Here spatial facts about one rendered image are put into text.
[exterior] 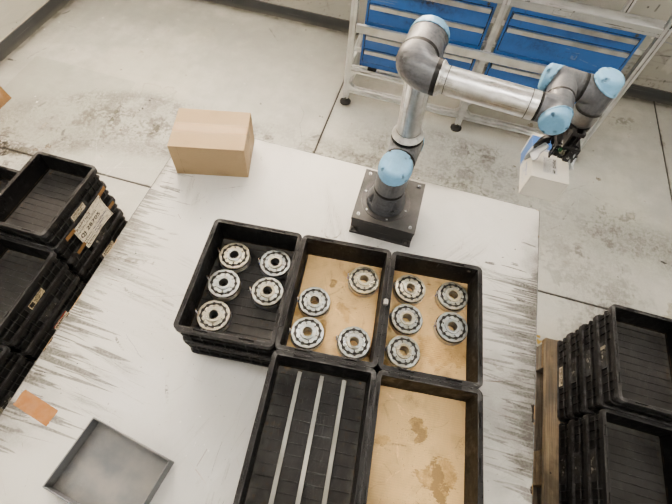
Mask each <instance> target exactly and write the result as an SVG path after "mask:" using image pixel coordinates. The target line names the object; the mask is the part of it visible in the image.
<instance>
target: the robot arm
mask: <svg viewBox="0 0 672 504"><path fill-rule="evenodd" d="M449 38H450V30H449V27H448V25H447V24H446V23H445V21H444V20H443V19H441V18H440V17H438V16H435V15H424V16H421V17H419V18H418V19H417V20H416V21H415V22H414V23H413V24H412V25H411V27H410V29H409V32H408V34H407V36H406V38H405V39H404V41H403V43H402V45H401V47H400V48H399V50H398V53H397V55H396V68H397V71H398V74H399V76H400V77H401V79H402V80H403V81H404V86H403V92H402V98H401V104H400V111H399V117H398V123H397V125H396V126H394V128H393V129H392V134H391V140H390V145H389V147H388V149H387V152H386V153H385V154H384V155H383V157H382V158H381V160H380V162H379V165H378V172H377V176H376V180H375V184H374V185H373V186H372V187H371V188H370V189H369V191H368V194H367V198H366V201H367V205H368V207H369V208H370V210H371V211H372V212H374V213H375V214H377V215H379V216H383V217H393V216H396V215H398V214H399V213H400V212H401V211H402V210H403V208H404V206H405V201H406V199H405V193H404V192H405V189H406V186H407V184H408V181H409V178H410V176H411V174H412V171H413V169H414V166H415V164H416V161H417V159H418V157H419V154H420V152H421V151H422V149H423V146H424V132H423V130H422V124H423V119H424V115H425V110H426V106H427V102H428V97H429V95H430V96H436V95H438V94H442V95H445V96H448V97H452V98H455V99H459V100H462V101H466V102H469V103H472V104H476V105H479V106H483V107H486V108H489V109H493V110H496V111H500V112H503V113H507V114H510V115H513V116H517V117H520V118H524V119H527V120H531V121H534V122H538V127H539V129H540V130H541V131H542V132H543V133H544V134H546V135H544V136H542V137H541V138H540V139H539V140H538V141H537V142H536V143H535V144H534V145H533V146H532V147H531V148H530V150H529V151H528V152H527V153H526V155H525V157H524V160H526V159H528V158H530V157H531V159H532V161H535V160H537V159H538V157H539V156H540V154H541V153H542V152H544V151H545V150H547V149H548V148H549V145H548V144H549V143H550V141H551V144H552V148H551V149H550V151H549V152H548V158H550V156H551V155H553V156H557V158H561V159H562V161H564V162H568V164H569V170H570V169H571V168H572V170H573V165H574V163H575V161H576V159H577V155H578V154H579V153H580V152H581V146H580V139H581V138H583V139H584V137H585V136H586V132H588V131H589V130H590V128H591V127H592V126H593V125H594V124H595V123H596V121H597V120H598V119H599V118H601V117H602V114H603V112H604V111H605V110H606V109H607V107H608V106H609V105H610V103H611V102H612V101H613V99H614V98H616V97H617V95H618V93H619V92H620V90H621V89H622V87H623V86H624V84H625V77H624V75H623V74H622V73H621V72H620V71H619V70H617V69H615V68H611V67H608V68H607V67H603V68H601V69H599V70H598V71H597V72H596V73H595V74H592V73H587V72H584V71H581V70H577V69H574V68H571V67H567V66H566V65H560V64H556V63H550V64H548V65H547V67H546V68H545V70H544V72H543V73H542V76H541V78H540V80H539V83H538V89H534V88H531V87H527V86H524V85H520V84H516V83H513V82H509V81H506V80H502V79H498V78H495V77H491V76H488V75H484V74H480V73H477V72H473V71H470V70H466V69H463V68H459V67H455V66H452V65H449V64H448V62H447V60H446V59H443V55H444V51H445V48H446V46H447V45H448V43H449ZM575 102H576V103H575ZM574 104H575V105H574Z"/></svg>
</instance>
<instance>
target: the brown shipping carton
mask: <svg viewBox="0 0 672 504"><path fill-rule="evenodd" d="M254 141H255V140H254V133H253V125H252V118H251V113H247V112H232V111H217V110H202V109H187V108H179V109H178V112H177V116H176V119H175V122H174V125H173V128H172V132H171V135H170V138H169V141H168V145H167V147H168V150H169V153H170V155H171V158H172V160H173V163H174V166H175V168H176V171H177V173H182V174H199V175H215V176H232V177H249V171H250V165H251V159H252V153H253V147H254Z"/></svg>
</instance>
